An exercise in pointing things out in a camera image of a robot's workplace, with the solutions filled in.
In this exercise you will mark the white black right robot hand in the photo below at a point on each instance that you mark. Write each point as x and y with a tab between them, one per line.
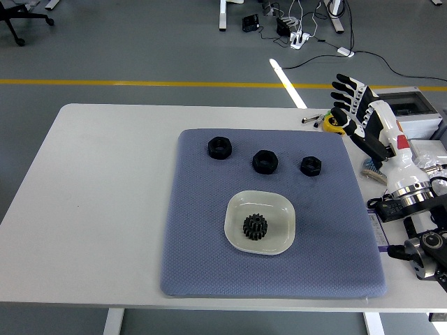
398	160

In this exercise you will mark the small black gear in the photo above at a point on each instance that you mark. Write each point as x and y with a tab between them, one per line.
257	220

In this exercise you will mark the large black gear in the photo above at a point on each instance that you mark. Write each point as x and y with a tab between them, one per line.
249	234

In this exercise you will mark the white flat box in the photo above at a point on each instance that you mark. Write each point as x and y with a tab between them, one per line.
429	144

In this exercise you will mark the small black hex nut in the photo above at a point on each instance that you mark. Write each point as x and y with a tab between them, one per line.
305	170

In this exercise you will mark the large black hex nut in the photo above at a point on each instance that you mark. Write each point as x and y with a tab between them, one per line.
258	167
213	151

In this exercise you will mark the black box device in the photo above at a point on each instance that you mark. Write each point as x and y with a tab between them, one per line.
250	23

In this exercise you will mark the blue bristle brush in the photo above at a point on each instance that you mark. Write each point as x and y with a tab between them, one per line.
370	171

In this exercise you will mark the clear bubble wrap bag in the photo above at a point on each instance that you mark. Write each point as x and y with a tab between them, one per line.
431	160

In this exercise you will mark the clear plastic bag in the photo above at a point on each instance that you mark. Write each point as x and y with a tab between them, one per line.
365	164

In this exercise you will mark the blue-grey case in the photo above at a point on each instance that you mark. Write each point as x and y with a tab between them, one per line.
443	130

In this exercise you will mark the yellow tape measure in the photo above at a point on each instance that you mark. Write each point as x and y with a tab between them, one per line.
330	126

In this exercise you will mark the white purple leaflet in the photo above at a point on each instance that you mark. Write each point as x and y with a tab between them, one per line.
382	240

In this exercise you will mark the green tipped tool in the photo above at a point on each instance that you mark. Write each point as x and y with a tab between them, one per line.
328	113

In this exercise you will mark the small black white clip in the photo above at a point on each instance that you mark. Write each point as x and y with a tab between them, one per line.
317	123

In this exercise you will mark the silver pen tool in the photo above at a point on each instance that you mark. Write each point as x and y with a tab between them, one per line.
309	119

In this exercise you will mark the white power adapter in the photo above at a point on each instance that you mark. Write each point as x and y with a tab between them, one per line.
345	51

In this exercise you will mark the white square dish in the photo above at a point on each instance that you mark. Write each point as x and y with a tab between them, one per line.
276	209

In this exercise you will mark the white desk leg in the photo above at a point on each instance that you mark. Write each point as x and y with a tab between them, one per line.
336	19
223	15

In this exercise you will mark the white power strip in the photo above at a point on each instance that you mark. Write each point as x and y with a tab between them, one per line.
298	40

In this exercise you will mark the white table leg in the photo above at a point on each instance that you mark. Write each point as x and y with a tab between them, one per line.
113	322
374	324

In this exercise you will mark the black power adapter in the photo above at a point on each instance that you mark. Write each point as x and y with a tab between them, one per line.
283	27

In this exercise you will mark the blue-grey textured mat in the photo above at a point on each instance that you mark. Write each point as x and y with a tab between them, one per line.
195	244

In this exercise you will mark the white desk foot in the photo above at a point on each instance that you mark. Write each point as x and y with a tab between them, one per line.
51	4

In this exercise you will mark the black office chair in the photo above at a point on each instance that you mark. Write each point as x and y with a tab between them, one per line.
14	17

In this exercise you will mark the grey electrical enclosure box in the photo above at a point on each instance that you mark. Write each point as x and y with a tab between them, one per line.
419	120

